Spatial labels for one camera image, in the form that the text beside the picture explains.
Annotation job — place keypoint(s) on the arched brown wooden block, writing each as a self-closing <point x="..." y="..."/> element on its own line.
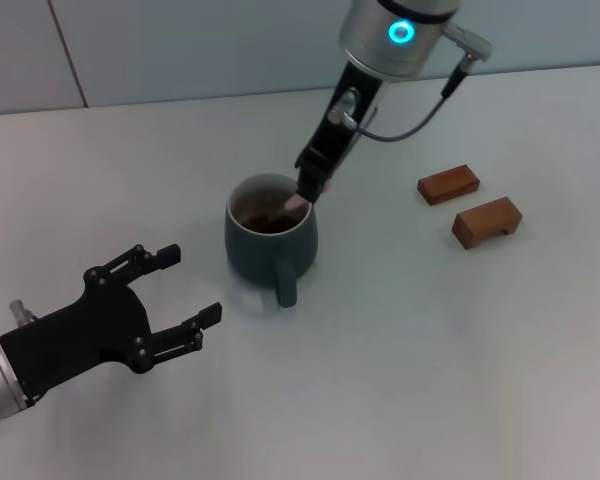
<point x="480" y="220"/>

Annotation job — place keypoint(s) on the flat brown wooden block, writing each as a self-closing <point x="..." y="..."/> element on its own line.
<point x="447" y="184"/>

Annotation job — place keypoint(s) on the dark coffee liquid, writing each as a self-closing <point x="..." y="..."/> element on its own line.
<point x="257" y="224"/>

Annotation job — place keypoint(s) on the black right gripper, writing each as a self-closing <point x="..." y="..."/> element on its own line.
<point x="330" y="145"/>

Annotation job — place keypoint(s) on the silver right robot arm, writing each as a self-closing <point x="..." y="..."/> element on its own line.
<point x="375" y="45"/>

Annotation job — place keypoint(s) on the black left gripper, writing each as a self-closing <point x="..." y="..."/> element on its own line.
<point x="85" y="332"/>

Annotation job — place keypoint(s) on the grey ceramic cup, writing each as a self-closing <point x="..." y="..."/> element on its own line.
<point x="250" y="255"/>

